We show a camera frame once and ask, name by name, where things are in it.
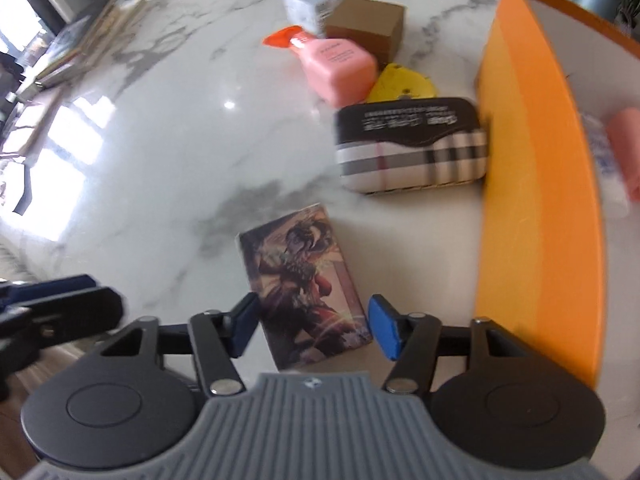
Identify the anime art card box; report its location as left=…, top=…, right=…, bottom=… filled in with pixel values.
left=238, top=204, right=372, bottom=370

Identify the plaid glasses case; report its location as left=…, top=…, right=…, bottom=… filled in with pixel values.
left=334, top=98, right=489, bottom=194

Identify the white cream tube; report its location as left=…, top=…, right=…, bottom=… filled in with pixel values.
left=580, top=113, right=630, bottom=219

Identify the pink tray on table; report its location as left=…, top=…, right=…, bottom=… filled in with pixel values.
left=18, top=84, right=73, bottom=158

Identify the large orange storage box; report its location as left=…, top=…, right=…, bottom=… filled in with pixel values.
left=475, top=0, right=639, bottom=386

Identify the stack of books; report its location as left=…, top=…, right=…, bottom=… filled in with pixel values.
left=32, top=0, right=146, bottom=88

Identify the pink lotion bottle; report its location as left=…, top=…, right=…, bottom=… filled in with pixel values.
left=262, top=25, right=378, bottom=108

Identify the brown cardboard box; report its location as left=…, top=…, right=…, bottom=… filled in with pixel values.
left=324, top=0, right=406, bottom=68

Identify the translucent white cube box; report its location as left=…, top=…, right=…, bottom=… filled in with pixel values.
left=282, top=0, right=342, bottom=37

